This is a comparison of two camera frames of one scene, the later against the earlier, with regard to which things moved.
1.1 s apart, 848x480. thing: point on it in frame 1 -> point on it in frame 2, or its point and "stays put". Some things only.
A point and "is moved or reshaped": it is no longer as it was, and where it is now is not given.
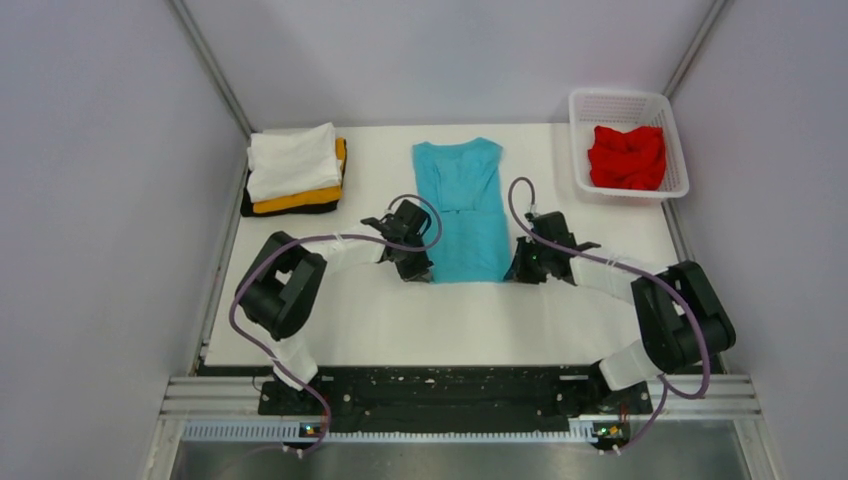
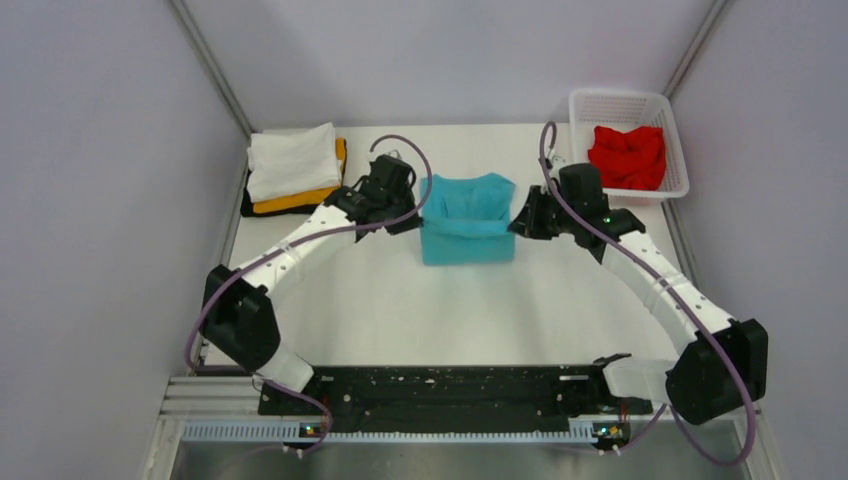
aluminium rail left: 213,398 stays put
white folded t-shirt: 292,161 stays put
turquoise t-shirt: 462,181 is moved or reshaped
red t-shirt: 632,160 stays put
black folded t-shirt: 248,208 stays put
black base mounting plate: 463,394 stays put
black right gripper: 519,271 -> 528,223
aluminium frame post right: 696,41 stays put
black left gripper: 418,272 -> 406,225
